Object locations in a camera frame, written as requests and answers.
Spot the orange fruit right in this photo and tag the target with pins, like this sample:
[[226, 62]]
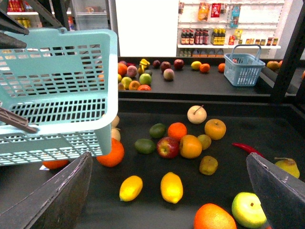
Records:
[[177, 131]]

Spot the green lime upper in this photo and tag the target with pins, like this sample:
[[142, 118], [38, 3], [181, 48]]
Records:
[[157, 131]]

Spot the white price label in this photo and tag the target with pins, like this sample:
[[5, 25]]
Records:
[[44, 168]]

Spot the small blue basket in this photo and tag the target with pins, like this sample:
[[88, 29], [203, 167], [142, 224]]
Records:
[[243, 69]]

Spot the olive green small fruit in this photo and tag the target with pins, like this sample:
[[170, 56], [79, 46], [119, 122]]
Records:
[[205, 140]]

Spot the large orange tangerine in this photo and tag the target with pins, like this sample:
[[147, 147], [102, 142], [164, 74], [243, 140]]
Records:
[[115, 156]]

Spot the white pear apple far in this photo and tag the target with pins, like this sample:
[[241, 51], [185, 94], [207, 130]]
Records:
[[197, 114]]

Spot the light blue shopping basket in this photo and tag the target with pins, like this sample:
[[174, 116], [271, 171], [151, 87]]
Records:
[[64, 83]]

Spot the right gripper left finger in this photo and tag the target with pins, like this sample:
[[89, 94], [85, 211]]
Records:
[[56, 204]]

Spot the orange persimmon smooth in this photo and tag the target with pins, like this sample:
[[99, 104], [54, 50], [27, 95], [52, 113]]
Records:
[[190, 147]]

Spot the red apple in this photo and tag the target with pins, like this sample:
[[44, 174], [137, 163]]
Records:
[[168, 147]]

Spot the white apple with stem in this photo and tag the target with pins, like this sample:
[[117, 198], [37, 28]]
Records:
[[115, 133]]

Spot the yellow pear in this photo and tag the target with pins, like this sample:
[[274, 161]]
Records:
[[289, 165]]

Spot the orange persimmon green leaf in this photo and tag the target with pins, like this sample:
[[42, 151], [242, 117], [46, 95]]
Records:
[[56, 164]]

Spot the black back fruit tray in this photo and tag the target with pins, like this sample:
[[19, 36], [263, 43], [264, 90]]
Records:
[[189, 84]]

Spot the yellow lemon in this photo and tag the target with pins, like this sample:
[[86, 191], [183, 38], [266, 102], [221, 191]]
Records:
[[130, 188], [171, 188]]

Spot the white onion left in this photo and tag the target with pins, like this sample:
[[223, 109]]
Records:
[[115, 121]]

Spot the black shelf upright post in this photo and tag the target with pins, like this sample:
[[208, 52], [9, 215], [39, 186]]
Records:
[[292, 57]]

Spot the yellow orange apple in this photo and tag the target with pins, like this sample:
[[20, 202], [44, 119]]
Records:
[[215, 129]]

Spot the brown kiwi fruit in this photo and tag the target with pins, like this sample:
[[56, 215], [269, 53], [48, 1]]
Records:
[[208, 165]]

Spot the green yellow apple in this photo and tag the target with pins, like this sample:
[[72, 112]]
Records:
[[247, 210]]

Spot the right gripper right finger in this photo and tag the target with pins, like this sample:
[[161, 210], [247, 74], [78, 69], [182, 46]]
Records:
[[282, 196]]

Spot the orange front bottom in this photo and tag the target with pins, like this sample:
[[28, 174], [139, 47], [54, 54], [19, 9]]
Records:
[[212, 216]]

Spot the red chili pepper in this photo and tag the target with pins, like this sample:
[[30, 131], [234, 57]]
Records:
[[247, 148]]

